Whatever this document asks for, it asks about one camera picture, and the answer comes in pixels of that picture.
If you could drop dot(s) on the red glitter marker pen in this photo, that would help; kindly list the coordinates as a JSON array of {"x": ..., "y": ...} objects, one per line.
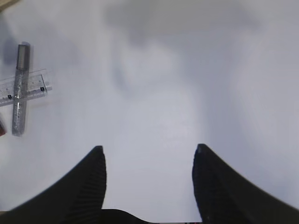
[{"x": 3, "y": 130}]

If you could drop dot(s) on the clear plastic ruler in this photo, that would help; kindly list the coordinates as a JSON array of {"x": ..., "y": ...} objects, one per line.
[{"x": 37, "y": 85}]

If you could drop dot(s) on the silver glitter marker pen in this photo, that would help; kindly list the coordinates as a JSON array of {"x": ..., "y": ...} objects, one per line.
[{"x": 20, "y": 89}]

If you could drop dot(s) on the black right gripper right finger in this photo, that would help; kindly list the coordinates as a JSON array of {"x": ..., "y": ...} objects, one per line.
[{"x": 223, "y": 196}]

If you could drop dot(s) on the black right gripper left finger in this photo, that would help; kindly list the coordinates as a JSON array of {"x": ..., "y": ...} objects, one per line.
[{"x": 77, "y": 198}]

